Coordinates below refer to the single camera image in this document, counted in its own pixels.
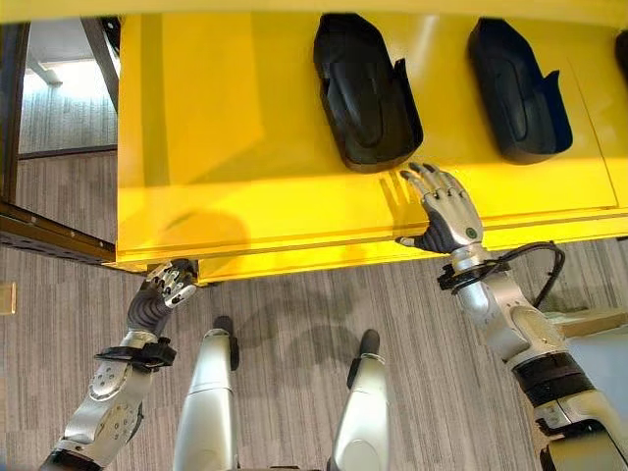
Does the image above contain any silver robot left leg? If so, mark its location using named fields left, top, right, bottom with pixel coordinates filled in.
left=172, top=315, right=241, bottom=471

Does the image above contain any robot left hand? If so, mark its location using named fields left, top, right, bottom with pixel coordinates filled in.
left=126, top=258, right=198, bottom=338

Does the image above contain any yellow metal shelf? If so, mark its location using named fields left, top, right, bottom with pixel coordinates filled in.
left=0, top=0, right=628, bottom=285

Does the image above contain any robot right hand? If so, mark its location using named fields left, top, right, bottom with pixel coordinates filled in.
left=394, top=162, right=485, bottom=255

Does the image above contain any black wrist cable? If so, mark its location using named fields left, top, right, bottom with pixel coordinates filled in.
left=483, top=240, right=567, bottom=310

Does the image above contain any silver robot right leg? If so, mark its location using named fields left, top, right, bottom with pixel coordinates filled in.
left=327, top=329, right=393, bottom=471

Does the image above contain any silver robot leg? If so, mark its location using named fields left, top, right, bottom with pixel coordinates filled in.
left=172, top=315, right=241, bottom=471
left=327, top=329, right=393, bottom=471

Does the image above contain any dark brown metal rack frame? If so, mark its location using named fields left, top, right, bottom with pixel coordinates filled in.
left=0, top=17, right=122, bottom=266

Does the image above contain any black sole-shaped part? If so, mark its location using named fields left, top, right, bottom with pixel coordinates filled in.
left=312, top=13, right=425, bottom=174
left=466, top=18, right=574, bottom=166

